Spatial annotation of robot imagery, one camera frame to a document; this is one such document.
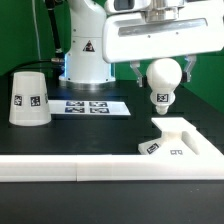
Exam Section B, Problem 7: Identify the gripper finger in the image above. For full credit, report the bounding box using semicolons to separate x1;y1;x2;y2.
130;61;143;87
182;55;197;82

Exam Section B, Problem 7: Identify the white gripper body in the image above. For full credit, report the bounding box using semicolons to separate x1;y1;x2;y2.
103;7;224;63

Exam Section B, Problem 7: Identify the white lamp bulb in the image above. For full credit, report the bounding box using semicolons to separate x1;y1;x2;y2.
146;58;182;115

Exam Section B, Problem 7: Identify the white lamp base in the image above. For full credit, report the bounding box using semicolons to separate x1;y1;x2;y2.
138;117;196;157

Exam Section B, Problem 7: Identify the white lamp hood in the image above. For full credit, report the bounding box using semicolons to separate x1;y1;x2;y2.
9;71;51;126

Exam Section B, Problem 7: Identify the white marker sheet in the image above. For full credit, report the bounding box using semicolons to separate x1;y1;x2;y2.
49;100;130;116

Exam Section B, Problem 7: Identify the white L-shaped corner fence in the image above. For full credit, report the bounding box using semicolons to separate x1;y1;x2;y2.
0;130;224;182

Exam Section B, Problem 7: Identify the black cable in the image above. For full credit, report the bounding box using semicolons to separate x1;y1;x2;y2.
9;0;68;78

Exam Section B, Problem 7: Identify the white thin cable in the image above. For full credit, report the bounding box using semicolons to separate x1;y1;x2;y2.
31;0;42;61

